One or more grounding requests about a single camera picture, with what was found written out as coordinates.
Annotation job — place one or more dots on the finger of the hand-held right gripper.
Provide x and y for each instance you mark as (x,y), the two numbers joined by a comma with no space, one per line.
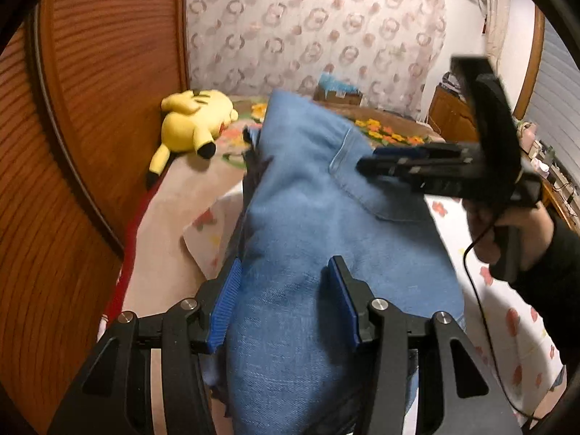
(408,152)
(398,172)

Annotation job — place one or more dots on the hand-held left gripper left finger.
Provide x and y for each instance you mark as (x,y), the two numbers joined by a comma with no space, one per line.
(226,301)

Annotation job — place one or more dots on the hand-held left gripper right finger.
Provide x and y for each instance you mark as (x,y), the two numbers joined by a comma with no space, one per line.
(344,301)

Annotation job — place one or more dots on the blue denim pants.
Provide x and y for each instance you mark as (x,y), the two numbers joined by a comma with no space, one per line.
(308,217)

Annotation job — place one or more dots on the person's right forearm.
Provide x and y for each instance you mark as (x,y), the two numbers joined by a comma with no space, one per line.
(553,272)

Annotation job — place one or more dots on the person's right hand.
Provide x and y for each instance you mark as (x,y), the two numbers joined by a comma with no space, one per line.
(480,235)

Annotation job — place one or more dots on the wooden cabinet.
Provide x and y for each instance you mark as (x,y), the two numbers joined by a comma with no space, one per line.
(453,113)

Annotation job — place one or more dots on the small cardboard box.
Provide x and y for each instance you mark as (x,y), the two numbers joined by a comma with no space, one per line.
(340,95)

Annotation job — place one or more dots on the grey window blind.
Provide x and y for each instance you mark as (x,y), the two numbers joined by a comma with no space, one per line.
(562,81)

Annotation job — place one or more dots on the red printed blanket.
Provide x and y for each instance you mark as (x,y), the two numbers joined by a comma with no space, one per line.
(122,272)

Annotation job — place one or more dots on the tied beige curtain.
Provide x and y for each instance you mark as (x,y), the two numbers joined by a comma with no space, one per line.
(496,22)

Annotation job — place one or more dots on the white floral bed sheet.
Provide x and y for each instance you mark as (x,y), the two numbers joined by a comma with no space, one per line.
(494,340)

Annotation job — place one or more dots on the circle patterned curtain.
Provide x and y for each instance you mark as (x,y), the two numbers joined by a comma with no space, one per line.
(317,22)

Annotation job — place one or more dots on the yellow plush toy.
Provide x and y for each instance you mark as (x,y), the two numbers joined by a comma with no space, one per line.
(190,122)

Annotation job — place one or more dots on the wooden slatted wardrobe door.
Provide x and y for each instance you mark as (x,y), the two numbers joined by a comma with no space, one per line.
(45,235)
(113,77)

